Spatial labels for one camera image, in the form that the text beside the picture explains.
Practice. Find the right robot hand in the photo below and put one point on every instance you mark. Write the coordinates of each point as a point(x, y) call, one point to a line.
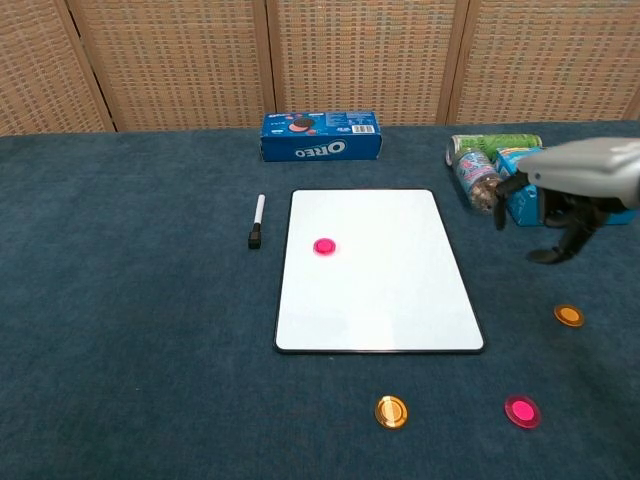
point(590, 170)

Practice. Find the yellow round magnet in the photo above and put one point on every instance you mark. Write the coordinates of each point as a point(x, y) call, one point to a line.
point(569, 315)
point(391, 411)

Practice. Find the red round magnet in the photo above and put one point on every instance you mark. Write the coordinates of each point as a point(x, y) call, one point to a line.
point(324, 246)
point(522, 411)

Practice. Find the white magnetic whiteboard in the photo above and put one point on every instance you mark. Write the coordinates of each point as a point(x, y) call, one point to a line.
point(390, 290)

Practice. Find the black white marker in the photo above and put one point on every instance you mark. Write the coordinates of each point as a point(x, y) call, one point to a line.
point(259, 210)

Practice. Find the light blue cookie box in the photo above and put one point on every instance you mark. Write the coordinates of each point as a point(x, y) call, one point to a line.
point(522, 207)

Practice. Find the green drink can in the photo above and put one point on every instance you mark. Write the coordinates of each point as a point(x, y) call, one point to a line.
point(500, 142)

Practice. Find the clear plastic snack jar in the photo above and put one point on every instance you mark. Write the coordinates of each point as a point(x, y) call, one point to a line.
point(477, 175)

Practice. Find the blue Oreo cookie box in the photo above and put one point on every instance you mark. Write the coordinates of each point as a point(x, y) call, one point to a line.
point(320, 147)

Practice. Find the woven bamboo folding screen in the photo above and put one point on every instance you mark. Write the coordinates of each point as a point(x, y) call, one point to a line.
point(175, 60)

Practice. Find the teal table cloth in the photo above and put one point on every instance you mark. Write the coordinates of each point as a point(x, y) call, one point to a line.
point(125, 300)

